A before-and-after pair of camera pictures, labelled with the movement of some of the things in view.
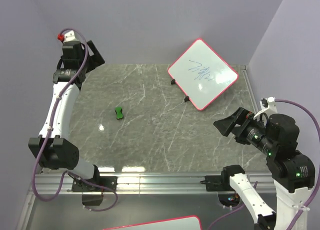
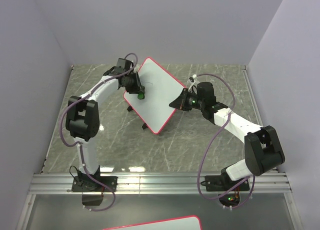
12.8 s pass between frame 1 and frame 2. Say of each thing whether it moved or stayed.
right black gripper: moved
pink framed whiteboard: moved
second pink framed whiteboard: stayed
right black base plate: stayed
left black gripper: moved
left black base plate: stayed
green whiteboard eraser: moved
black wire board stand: moved
